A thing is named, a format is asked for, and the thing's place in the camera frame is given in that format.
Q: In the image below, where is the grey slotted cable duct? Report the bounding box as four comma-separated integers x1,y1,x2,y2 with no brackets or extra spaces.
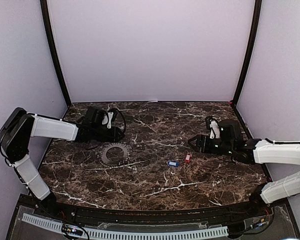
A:
21,213,229,240

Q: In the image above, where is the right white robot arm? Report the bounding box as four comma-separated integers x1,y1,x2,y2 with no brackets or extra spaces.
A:
188,116,300,217

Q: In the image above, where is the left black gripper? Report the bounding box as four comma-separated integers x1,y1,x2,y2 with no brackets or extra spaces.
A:
91,125,125,143

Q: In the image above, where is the right black frame post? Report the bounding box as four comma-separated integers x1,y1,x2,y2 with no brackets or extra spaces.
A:
231,0,262,108

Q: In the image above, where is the black frame post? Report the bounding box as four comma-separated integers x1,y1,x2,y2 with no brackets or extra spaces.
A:
231,0,262,108
40,0,72,107

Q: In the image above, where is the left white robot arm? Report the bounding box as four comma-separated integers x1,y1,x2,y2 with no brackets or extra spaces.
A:
0,107,127,218

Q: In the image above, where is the black front rail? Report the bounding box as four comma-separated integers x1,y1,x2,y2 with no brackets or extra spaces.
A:
36,201,274,225

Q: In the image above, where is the red key tag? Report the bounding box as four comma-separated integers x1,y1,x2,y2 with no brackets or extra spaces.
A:
184,153,192,163

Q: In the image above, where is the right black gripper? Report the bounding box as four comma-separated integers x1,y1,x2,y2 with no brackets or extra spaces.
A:
188,134,235,157

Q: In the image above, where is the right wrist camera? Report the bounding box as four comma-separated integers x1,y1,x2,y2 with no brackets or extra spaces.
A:
205,116,220,139

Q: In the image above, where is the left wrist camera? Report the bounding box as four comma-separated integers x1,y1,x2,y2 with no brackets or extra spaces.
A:
84,107,119,129

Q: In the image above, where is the left black frame post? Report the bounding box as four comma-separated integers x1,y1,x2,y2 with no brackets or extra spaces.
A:
40,0,72,107

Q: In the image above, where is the grey crescent key organizer plate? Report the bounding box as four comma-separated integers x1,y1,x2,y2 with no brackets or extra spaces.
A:
97,142,131,167

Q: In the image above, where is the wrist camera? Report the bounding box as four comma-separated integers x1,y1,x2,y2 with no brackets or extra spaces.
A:
84,107,119,129
205,116,220,139

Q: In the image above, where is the blue key tag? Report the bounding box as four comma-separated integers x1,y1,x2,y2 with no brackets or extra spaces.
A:
167,161,179,168

